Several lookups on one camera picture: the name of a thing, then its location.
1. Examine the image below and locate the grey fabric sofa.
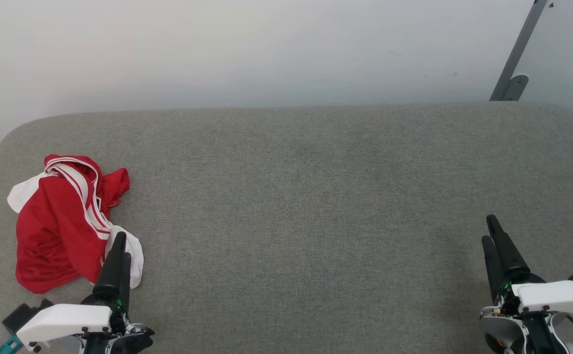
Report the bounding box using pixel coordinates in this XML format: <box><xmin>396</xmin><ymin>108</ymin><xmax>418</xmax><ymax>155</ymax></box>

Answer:
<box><xmin>0</xmin><ymin>102</ymin><xmax>573</xmax><ymax>354</ymax></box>

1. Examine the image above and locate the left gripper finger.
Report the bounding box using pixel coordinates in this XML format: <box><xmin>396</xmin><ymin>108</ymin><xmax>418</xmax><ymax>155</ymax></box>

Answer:
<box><xmin>120</xmin><ymin>252</ymin><xmax>132</xmax><ymax>308</ymax></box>
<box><xmin>93</xmin><ymin>232</ymin><xmax>128</xmax><ymax>297</ymax></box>

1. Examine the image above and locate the grey metal bar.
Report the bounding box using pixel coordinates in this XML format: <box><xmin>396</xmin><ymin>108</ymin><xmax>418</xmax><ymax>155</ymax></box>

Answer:
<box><xmin>489</xmin><ymin>0</ymin><xmax>548</xmax><ymax>101</ymax></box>

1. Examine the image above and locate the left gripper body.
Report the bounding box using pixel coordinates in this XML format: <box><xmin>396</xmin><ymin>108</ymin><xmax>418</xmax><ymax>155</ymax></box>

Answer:
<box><xmin>80</xmin><ymin>294</ymin><xmax>155</xmax><ymax>354</ymax></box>

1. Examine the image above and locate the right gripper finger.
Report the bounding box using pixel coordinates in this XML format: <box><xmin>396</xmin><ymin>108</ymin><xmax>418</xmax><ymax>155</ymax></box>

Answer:
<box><xmin>481</xmin><ymin>235</ymin><xmax>506</xmax><ymax>303</ymax></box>
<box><xmin>486</xmin><ymin>214</ymin><xmax>531</xmax><ymax>283</ymax></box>

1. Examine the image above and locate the red and white sports shirt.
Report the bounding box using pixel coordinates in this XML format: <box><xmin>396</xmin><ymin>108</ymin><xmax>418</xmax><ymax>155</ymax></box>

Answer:
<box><xmin>7</xmin><ymin>154</ymin><xmax>144</xmax><ymax>295</ymax></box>

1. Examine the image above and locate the teal cable connector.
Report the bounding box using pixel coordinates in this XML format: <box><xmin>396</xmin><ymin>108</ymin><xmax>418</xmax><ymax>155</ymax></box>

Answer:
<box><xmin>0</xmin><ymin>334</ymin><xmax>24</xmax><ymax>354</ymax></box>

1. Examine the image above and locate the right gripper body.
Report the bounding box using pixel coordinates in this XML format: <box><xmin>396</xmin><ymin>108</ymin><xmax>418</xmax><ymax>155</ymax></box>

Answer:
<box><xmin>480</xmin><ymin>272</ymin><xmax>573</xmax><ymax>354</ymax></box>

